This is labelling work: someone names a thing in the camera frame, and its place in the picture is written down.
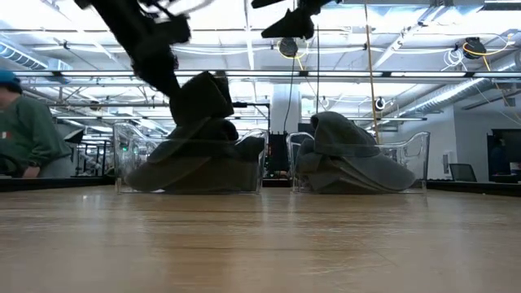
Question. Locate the clear plastic bin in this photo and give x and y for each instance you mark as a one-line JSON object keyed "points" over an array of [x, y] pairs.
{"points": [[122, 171], [419, 163]]}

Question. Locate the person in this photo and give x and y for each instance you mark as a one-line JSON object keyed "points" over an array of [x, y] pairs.
{"points": [[28, 130], [498, 156]]}

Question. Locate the overhead light bar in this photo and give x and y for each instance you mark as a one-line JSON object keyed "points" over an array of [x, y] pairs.
{"points": [[427, 74]]}

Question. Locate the black office chair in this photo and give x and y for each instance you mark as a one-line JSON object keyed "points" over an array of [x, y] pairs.
{"points": [[462, 173]]}

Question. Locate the light grey baseball cap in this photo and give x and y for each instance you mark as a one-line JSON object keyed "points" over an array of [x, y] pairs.
{"points": [[346, 163]]}

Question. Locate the charcoal baseball cap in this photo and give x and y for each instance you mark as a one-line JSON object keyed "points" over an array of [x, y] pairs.
{"points": [[211, 175]]}

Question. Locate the silver ventilation duct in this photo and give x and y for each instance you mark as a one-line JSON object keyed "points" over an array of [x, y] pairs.
{"points": [[447, 94]]}

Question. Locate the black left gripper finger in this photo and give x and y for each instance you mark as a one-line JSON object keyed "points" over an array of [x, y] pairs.
{"points": [[158, 71]]}

